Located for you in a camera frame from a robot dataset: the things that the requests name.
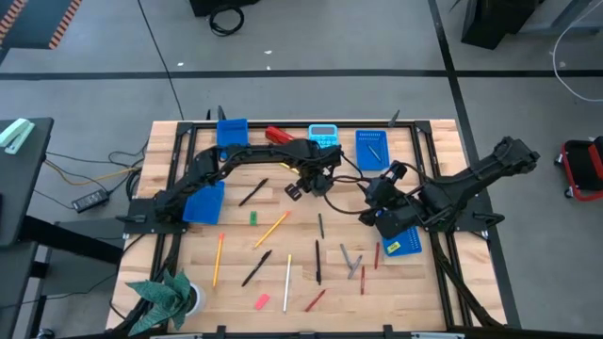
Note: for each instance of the hazard striped platform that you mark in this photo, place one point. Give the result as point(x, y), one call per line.
point(33, 19)

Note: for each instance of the dark green crayon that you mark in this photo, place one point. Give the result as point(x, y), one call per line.
point(321, 226)

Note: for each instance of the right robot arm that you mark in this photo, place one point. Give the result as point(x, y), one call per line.
point(471, 179)

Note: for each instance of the white plant pot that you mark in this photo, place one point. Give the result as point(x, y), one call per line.
point(199, 301)

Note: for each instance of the red and black cart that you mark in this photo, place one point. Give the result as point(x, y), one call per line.
point(584, 169)

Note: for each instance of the black desk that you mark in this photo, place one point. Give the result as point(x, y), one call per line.
point(23, 188)

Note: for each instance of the red stapler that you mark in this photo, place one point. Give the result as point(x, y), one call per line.
point(278, 134)

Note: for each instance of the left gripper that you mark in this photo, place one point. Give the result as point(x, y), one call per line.
point(322, 179)

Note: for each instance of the pink eraser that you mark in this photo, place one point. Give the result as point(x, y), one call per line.
point(262, 301)

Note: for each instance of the mint green stapler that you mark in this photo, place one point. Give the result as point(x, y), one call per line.
point(16, 134)

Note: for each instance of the black equipment stand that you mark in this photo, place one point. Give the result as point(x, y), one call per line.
point(494, 21)

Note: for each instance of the yellow pencil orange eraser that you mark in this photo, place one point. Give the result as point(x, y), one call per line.
point(272, 230)

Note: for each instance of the black pen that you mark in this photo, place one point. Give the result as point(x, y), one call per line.
point(253, 192)
point(318, 263)
point(256, 268)

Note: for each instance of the green leafy plant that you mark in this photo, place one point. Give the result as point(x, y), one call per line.
point(160, 301)

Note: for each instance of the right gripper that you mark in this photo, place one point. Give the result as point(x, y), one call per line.
point(384, 188)

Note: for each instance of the white pencil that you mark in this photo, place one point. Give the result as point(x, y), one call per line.
point(287, 285)

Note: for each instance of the black box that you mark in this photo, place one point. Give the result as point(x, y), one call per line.
point(212, 4)

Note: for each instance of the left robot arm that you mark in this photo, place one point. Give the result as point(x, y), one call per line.
point(264, 153)

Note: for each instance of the cyan calculator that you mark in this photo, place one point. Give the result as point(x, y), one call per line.
point(322, 134)

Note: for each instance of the blue plastic bin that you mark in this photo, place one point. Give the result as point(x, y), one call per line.
point(365, 157)
point(410, 245)
point(205, 205)
point(232, 132)

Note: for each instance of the yellow marker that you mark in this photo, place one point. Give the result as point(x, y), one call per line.
point(291, 168)

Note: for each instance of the green eraser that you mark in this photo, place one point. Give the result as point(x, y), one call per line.
point(253, 218)

